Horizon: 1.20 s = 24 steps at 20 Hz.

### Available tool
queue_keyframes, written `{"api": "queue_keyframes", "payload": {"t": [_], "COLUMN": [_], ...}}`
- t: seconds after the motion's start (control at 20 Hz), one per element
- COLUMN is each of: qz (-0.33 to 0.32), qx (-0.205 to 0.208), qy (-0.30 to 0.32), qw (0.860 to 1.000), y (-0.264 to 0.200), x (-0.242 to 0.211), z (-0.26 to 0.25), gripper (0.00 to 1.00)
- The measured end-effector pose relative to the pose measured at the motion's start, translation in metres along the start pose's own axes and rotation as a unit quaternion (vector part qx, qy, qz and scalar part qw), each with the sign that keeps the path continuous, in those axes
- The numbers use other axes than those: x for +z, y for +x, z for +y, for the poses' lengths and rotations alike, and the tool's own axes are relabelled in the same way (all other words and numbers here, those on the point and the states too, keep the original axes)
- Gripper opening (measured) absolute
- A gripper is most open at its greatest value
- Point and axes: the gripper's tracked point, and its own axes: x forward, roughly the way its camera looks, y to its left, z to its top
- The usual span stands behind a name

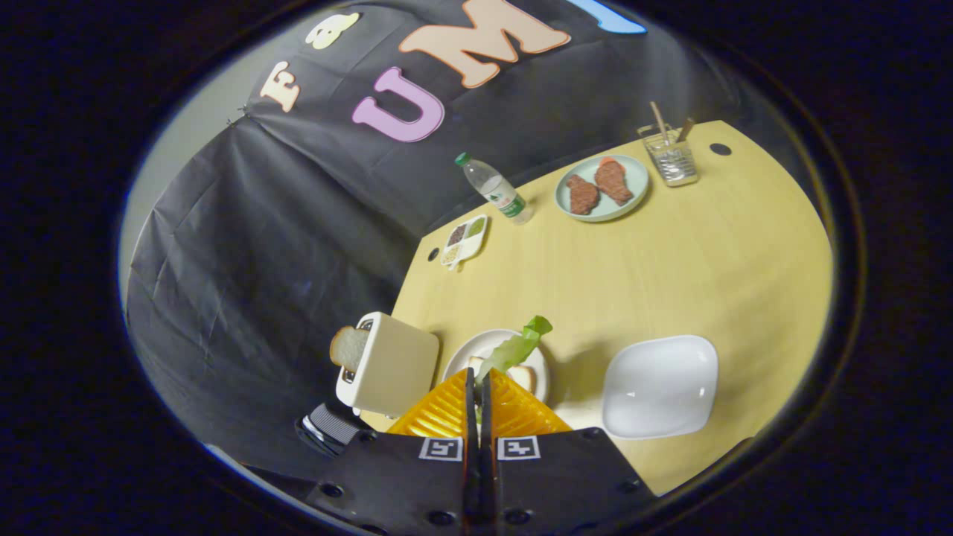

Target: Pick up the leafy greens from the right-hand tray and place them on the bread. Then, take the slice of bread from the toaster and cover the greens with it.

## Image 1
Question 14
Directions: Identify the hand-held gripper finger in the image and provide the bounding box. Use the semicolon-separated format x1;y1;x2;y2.
480;367;656;536
302;367;481;536

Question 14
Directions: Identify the green lettuce leaf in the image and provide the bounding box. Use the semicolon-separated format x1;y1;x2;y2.
476;315;553;384

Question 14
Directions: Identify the toasted brown bread slice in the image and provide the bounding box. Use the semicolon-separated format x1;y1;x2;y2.
330;325;371;373

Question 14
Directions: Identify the white bread slice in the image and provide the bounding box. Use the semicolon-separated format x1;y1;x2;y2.
468;356;535;395

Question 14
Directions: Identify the white round plate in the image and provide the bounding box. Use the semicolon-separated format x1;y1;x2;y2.
443;329;550;406

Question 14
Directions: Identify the cream white toaster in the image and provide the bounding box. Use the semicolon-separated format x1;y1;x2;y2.
335;311;442;418

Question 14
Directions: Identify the black white shoe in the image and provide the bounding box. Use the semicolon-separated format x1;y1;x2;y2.
296;402;371;457

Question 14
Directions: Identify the white square plate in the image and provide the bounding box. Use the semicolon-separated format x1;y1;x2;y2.
602;335;719;440

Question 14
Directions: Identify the white divided seasoning tray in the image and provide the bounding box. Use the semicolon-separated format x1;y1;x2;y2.
441;214;489;270

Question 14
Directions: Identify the clear plastic water bottle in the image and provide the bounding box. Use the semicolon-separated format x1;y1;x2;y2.
455;152;535;226

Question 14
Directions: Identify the small brown meat piece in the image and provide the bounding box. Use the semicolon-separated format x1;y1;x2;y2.
567;174;601;216

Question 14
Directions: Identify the large brown meat piece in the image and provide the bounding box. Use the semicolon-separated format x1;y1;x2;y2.
593;156;634;207

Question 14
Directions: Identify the pale green round plate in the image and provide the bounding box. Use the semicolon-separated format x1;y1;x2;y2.
555;154;650;223

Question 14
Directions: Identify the clear glass utensil holder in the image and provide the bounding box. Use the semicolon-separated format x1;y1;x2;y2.
637;124;700;188

